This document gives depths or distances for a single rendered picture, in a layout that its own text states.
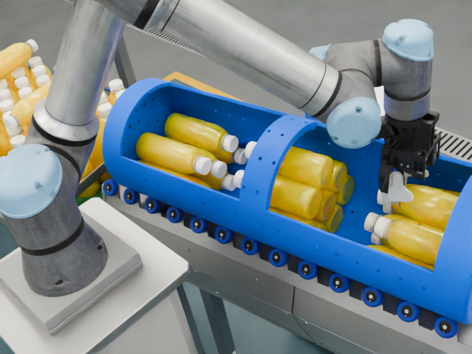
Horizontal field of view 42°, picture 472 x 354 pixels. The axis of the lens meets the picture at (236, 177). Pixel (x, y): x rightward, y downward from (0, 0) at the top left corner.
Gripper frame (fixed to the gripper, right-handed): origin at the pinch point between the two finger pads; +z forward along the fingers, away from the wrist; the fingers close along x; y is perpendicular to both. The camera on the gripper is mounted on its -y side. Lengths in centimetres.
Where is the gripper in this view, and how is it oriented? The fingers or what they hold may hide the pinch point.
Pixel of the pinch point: (392, 192)
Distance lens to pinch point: 123.1
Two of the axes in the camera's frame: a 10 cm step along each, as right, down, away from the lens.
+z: 1.5, 7.5, 6.5
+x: 5.7, -6.0, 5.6
